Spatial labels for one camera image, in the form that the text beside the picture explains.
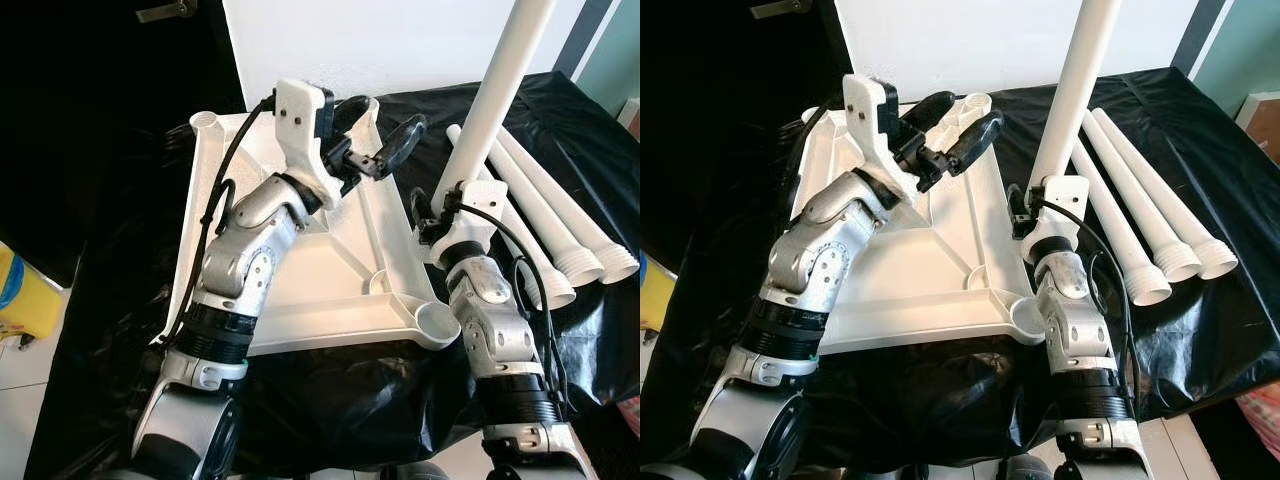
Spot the black plastic table cloth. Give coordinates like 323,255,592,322
25,70,641,476
640,68,1280,471

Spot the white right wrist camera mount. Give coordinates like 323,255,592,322
428,180,508,269
1022,175,1091,263

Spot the white plastic table top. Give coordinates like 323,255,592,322
795,93,1047,356
158,97,463,358

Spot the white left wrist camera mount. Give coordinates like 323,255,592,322
273,78,346,211
843,73,901,196

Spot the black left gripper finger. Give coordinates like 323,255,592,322
945,108,1004,179
900,90,958,133
333,95,381,136
383,113,429,181

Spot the white plastic table leg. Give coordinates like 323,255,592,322
1028,0,1125,191
446,124,578,310
1080,110,1203,284
1092,108,1239,282
432,0,558,216
1070,138,1173,307
497,125,641,285
487,140,607,289

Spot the black door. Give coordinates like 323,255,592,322
0,0,246,286
640,0,836,251

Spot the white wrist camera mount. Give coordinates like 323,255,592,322
843,73,901,196
428,180,508,269
273,78,346,211
1022,175,1091,263

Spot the dark grey door frame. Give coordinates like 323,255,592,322
1170,0,1229,76
553,0,613,79

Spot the yellow cardboard box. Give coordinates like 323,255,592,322
640,250,676,336
0,245,63,346

